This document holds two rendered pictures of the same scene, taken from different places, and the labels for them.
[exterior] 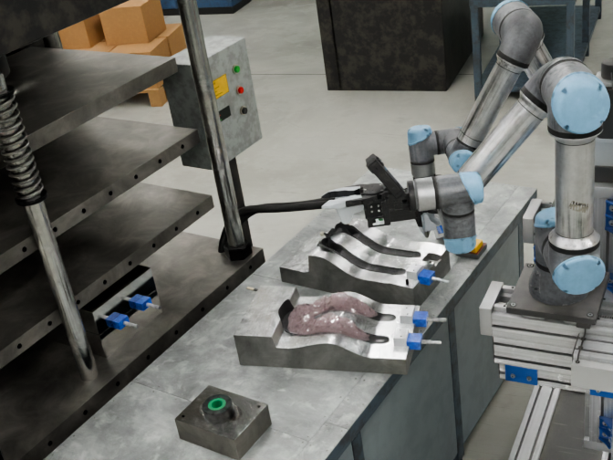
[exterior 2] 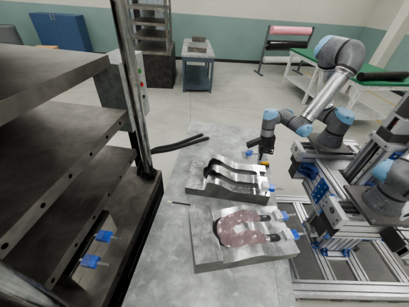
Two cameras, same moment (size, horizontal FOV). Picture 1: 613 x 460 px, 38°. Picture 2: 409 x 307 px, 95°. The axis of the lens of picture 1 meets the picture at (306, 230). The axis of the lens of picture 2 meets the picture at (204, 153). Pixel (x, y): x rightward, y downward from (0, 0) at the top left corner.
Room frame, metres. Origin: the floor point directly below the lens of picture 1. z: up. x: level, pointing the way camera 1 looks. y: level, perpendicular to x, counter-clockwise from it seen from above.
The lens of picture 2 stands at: (1.85, 0.41, 1.75)
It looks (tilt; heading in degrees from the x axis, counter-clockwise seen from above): 40 degrees down; 328
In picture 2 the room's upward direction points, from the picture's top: 5 degrees clockwise
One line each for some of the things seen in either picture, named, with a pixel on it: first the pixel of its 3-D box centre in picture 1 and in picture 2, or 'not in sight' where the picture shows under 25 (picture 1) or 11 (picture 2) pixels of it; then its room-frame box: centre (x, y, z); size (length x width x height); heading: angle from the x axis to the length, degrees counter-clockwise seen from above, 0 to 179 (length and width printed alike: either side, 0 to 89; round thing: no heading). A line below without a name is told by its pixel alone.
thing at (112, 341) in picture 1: (74, 296); (44, 239); (2.52, 0.80, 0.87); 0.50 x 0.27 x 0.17; 53
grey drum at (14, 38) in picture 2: not in sight; (10, 45); (9.13, 2.07, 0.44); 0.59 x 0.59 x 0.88
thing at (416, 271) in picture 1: (429, 277); (272, 187); (2.26, -0.35, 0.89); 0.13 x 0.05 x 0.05; 53
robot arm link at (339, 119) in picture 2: not in sight; (339, 120); (2.32, -0.87, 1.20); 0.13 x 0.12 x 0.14; 178
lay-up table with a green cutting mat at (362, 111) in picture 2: not in sight; (332, 81); (4.03, -4.05, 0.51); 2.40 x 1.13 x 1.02; 158
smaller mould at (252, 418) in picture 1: (223, 421); not in sight; (1.82, 0.30, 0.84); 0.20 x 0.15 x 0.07; 53
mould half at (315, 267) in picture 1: (362, 258); (227, 176); (2.48, -0.17, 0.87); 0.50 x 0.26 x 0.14; 53
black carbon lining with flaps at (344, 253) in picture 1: (363, 247); (230, 172); (2.46, -0.17, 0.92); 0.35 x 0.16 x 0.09; 53
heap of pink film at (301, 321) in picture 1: (329, 314); (243, 226); (2.14, -0.03, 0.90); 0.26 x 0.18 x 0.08; 70
